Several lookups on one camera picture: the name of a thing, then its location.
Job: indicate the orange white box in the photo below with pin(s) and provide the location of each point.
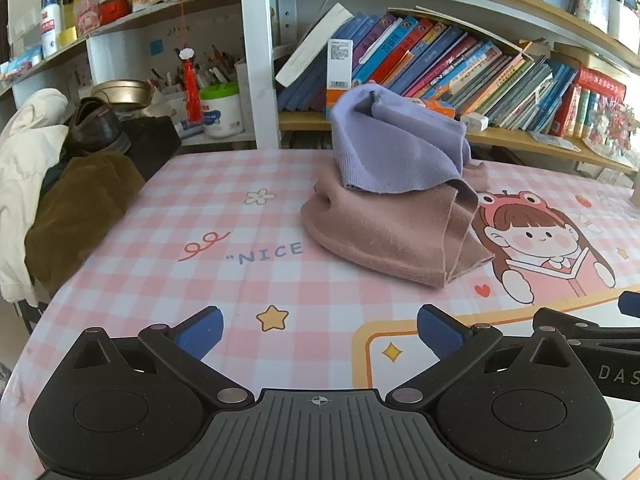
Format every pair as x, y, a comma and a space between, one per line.
340, 75

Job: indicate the clear blue packet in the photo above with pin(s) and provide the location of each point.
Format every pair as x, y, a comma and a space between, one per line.
555, 141

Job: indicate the white jar with green lid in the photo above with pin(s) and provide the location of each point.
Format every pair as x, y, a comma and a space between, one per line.
222, 115

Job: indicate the white charger plug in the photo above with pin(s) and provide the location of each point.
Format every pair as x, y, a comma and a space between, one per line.
475, 123

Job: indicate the brown leather shoe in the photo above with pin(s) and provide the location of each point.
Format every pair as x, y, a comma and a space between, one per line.
97, 127

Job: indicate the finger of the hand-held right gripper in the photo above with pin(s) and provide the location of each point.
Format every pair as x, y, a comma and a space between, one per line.
580, 322
631, 305

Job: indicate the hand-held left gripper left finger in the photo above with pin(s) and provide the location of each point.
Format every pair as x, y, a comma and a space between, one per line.
202, 332

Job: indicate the colourful paper ornament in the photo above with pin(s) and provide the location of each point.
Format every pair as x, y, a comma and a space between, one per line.
615, 125

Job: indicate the cream padded jacket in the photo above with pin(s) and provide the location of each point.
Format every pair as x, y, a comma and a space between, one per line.
25, 160

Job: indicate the golden bowl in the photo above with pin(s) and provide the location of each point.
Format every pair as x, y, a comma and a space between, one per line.
122, 92

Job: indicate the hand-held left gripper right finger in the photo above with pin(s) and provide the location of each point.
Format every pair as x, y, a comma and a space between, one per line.
440, 331

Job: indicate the pink and lavender sweater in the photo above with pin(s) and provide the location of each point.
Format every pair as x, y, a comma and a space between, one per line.
400, 230

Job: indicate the row of colourful books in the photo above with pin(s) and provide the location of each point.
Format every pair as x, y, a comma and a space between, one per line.
450, 60

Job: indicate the red tassel ornament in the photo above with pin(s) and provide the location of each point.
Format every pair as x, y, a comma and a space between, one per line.
191, 85

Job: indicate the white bottle with blue label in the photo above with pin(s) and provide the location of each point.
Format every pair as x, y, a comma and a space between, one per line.
50, 25

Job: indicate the white and wood bookshelf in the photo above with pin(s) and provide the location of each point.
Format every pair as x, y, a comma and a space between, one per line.
252, 60

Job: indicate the thick red dictionary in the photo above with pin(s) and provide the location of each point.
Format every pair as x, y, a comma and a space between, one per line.
600, 80

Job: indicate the red round jar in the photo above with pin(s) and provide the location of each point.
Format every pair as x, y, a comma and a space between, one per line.
115, 7

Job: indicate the black box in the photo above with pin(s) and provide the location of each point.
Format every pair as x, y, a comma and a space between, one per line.
152, 145

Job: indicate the orange and white carton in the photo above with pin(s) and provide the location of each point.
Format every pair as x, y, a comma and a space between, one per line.
435, 109

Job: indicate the pink checked cartoon table mat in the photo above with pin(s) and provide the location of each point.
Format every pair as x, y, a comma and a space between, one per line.
200, 210

